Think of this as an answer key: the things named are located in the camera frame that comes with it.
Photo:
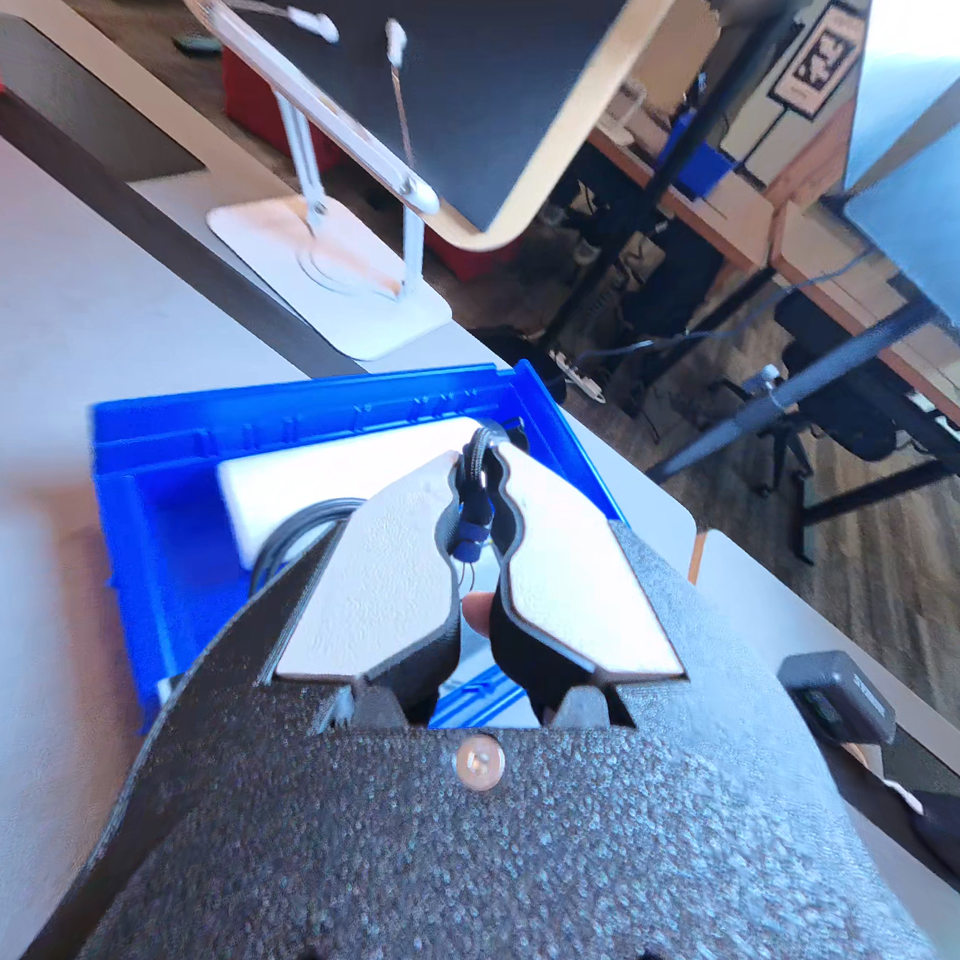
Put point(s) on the small green object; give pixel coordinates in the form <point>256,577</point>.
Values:
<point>196,45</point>

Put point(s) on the white softbox studio light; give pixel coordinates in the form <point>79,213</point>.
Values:
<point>915,187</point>

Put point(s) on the blue box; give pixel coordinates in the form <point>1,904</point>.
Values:
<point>705,169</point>

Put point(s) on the white desk stand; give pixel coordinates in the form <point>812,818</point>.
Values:
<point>330,277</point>

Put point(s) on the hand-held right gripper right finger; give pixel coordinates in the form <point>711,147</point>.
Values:
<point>585,585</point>

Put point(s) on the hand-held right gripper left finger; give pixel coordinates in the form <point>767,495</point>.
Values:
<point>375,585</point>

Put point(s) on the blue plastic bin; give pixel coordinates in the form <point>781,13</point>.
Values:
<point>180,525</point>

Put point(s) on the dark board with pale edge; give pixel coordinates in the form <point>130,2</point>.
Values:
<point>465,90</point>

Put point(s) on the person's right hand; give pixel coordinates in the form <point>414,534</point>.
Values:
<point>478,615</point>

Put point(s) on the wooden office desk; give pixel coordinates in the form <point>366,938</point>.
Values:
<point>742,225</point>

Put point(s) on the black table strip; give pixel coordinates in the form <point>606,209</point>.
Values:
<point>150,217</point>

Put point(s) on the framed marker sign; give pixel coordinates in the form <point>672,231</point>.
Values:
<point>821,56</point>

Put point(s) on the black light stand pole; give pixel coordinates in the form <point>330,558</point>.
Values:
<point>795,390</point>

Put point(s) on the black office chair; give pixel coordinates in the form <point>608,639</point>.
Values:
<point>840,390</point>

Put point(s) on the white box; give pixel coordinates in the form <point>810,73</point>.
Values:
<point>315,472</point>

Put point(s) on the white power strip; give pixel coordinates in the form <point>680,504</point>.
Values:
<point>581,379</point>

